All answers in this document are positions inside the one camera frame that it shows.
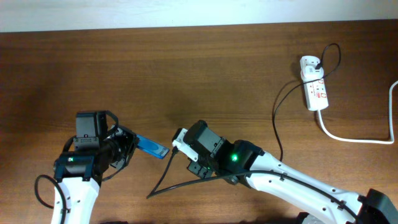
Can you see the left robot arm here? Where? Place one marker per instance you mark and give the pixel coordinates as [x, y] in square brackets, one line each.
[76, 190]

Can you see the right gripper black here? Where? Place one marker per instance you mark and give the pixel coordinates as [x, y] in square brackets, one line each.
[195, 168]

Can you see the blue Samsung Galaxy smartphone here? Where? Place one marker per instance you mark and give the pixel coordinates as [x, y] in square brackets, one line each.
[155, 149]

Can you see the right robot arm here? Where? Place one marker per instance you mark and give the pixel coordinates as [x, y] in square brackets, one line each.
[244, 162]

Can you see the white USB charger plug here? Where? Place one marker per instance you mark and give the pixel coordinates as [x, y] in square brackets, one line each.
[309, 71]

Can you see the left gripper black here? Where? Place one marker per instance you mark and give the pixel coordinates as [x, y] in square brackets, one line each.
[130, 140]

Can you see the white power strip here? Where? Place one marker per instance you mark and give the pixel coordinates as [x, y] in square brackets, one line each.
[315, 91]

